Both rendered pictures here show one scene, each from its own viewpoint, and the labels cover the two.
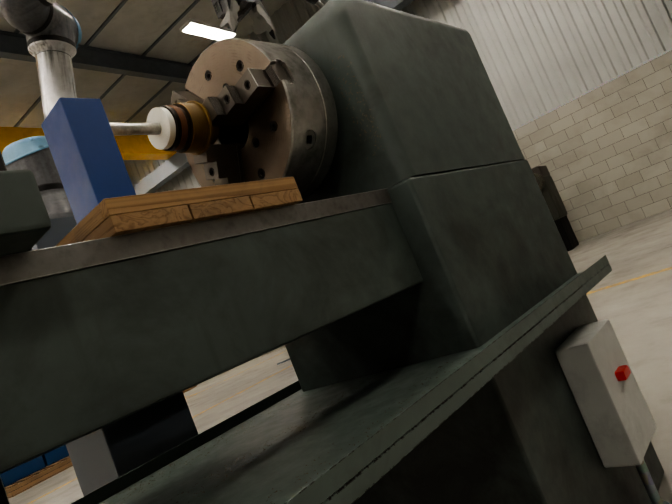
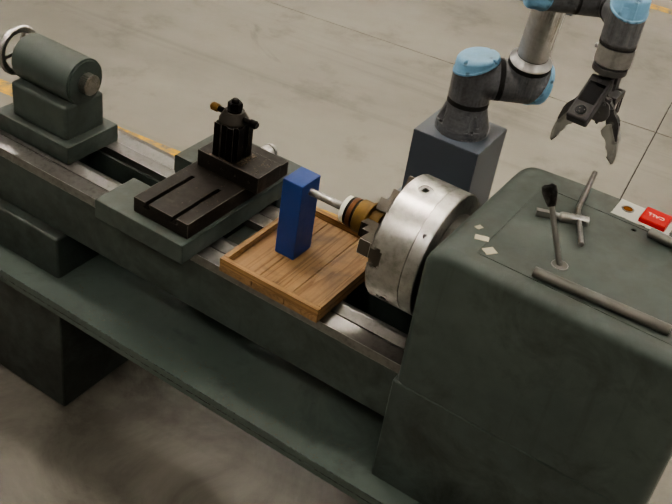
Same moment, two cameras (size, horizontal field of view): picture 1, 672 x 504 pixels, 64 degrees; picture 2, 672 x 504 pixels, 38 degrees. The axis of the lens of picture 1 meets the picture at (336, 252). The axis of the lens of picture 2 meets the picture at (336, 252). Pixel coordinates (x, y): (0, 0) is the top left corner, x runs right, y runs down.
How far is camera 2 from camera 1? 244 cm
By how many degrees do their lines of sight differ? 83
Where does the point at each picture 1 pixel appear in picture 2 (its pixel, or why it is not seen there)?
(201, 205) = (257, 285)
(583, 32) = not seen: outside the picture
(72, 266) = (206, 267)
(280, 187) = (305, 308)
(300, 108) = (372, 283)
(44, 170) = (459, 92)
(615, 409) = not seen: outside the picture
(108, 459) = not seen: hidden behind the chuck
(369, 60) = (423, 307)
